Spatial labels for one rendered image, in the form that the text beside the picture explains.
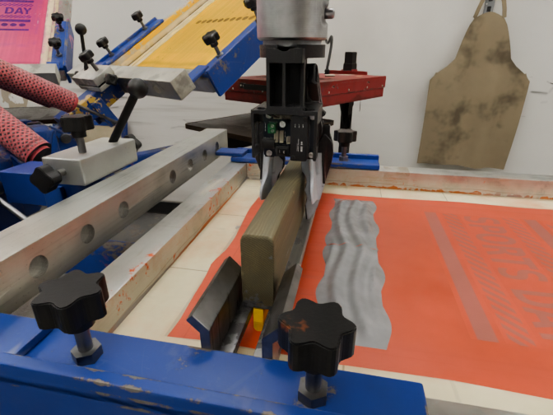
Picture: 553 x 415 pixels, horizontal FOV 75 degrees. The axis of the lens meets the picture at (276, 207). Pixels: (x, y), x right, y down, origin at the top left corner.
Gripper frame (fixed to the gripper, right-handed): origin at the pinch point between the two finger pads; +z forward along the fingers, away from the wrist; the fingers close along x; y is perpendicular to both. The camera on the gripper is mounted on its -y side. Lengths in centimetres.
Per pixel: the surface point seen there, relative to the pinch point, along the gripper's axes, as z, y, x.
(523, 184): 3.2, -24.7, 38.5
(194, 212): 1.8, 0.8, -14.0
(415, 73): -5, -199, 43
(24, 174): -3.1, 3.4, -38.5
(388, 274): 5.2, 6.2, 12.8
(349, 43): -21, -200, 2
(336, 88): -5, -99, 0
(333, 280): 4.4, 9.8, 6.4
